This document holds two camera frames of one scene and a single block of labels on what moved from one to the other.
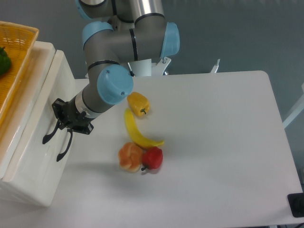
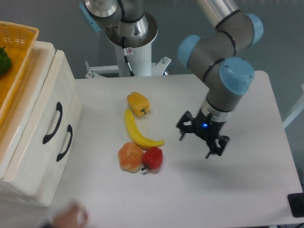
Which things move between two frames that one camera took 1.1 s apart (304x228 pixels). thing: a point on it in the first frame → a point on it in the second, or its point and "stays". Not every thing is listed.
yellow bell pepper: [138, 103] stays
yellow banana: [138, 138] stays
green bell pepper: [5, 61] stays
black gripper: [68, 116] → [207, 125]
